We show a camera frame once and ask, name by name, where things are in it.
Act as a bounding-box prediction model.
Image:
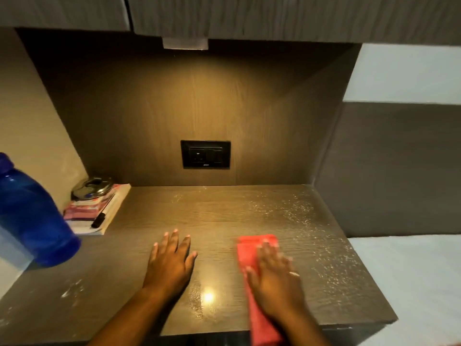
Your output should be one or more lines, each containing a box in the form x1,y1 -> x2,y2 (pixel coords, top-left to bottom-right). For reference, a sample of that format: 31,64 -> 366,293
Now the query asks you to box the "person's left forearm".
88,287 -> 181,346

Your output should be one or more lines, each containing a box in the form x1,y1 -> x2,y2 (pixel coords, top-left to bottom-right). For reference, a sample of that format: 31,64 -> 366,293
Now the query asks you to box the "person's right forearm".
273,307 -> 333,346

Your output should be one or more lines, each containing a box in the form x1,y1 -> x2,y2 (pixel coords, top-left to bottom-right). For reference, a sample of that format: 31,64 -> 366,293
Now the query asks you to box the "black wall socket panel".
180,140 -> 232,170

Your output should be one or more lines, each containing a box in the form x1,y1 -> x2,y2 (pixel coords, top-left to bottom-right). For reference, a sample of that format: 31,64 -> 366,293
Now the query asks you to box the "black pen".
91,202 -> 116,229

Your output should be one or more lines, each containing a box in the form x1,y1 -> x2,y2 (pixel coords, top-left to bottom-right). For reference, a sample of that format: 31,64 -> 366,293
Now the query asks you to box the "person's left hand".
142,229 -> 198,297

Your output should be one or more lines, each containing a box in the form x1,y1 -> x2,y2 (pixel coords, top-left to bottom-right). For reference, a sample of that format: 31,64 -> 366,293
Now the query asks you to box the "narrow wooden cabinet door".
0,0 -> 131,32

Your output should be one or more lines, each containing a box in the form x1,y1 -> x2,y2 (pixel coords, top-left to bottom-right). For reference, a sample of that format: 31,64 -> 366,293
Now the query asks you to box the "round steel lid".
71,175 -> 115,202

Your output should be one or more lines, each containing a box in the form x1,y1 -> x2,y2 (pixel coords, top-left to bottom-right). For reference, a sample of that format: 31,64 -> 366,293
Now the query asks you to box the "wide wooden cabinet door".
124,0 -> 461,46

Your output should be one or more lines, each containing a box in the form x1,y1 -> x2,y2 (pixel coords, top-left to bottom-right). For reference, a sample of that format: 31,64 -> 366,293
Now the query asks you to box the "person's right hand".
245,241 -> 307,318

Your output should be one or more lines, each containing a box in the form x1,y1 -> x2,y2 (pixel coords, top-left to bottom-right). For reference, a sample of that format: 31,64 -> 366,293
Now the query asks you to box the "under-cabinet light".
162,37 -> 209,51

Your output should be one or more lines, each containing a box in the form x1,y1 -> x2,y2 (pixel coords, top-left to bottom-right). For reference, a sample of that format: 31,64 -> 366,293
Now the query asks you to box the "blue plastic water bottle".
0,152 -> 82,268

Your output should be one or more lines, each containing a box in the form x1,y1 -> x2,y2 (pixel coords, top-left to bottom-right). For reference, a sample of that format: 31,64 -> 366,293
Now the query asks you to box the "red cleaning cloth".
236,234 -> 286,346

